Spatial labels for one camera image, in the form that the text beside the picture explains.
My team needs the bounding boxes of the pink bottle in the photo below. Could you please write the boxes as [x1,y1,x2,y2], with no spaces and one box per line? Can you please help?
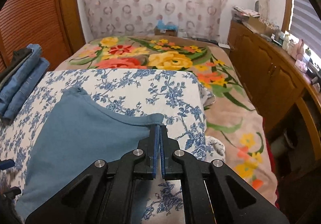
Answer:
[292,39,304,61]

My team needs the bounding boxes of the blue floral white blanket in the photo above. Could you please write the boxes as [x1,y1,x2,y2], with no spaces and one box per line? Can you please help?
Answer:
[1,69,225,221]

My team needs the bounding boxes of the teal blue shorts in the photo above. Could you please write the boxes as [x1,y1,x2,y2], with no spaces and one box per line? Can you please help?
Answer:
[16,87,164,219]

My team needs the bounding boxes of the cardboard box on sideboard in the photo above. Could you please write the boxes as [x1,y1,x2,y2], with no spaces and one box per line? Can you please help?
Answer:
[246,16,279,37]

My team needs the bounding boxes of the colourful flower bed blanket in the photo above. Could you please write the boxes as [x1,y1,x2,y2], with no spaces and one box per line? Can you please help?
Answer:
[58,36,277,203]

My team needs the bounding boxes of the grey zebra window blind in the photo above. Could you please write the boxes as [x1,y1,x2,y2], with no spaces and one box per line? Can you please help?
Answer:
[290,0,321,55]

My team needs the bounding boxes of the folded black grey pants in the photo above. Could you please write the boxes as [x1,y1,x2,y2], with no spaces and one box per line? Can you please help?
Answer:
[1,48,32,85]

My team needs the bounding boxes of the stack of folded papers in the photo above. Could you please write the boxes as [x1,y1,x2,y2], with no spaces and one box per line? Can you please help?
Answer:
[231,6,260,22]

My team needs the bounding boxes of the wooden sideboard cabinet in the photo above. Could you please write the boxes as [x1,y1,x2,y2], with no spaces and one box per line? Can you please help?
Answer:
[228,21,320,160]

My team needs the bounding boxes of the cardboard box with blue item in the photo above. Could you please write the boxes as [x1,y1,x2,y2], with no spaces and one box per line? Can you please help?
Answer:
[154,20,178,37]

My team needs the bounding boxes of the folded blue jeans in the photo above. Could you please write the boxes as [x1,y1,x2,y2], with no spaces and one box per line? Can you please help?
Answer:
[1,44,50,124]

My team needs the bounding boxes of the brown louvered wardrobe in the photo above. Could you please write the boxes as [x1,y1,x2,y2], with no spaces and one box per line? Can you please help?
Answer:
[1,0,85,70]

